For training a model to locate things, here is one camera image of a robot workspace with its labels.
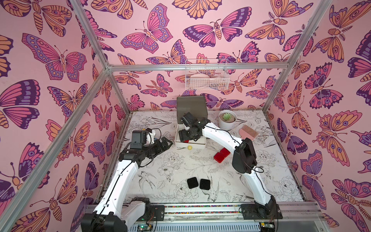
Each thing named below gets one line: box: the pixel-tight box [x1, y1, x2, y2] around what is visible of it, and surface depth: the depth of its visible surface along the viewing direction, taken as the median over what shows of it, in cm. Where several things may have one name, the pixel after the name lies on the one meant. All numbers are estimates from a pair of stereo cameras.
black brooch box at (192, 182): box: [186, 176, 199, 189], surface depth 85 cm
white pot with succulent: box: [218, 109, 238, 131], surface depth 103 cm
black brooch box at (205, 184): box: [199, 178, 211, 191], surface depth 83 cm
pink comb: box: [239, 124, 259, 141], surface depth 108 cm
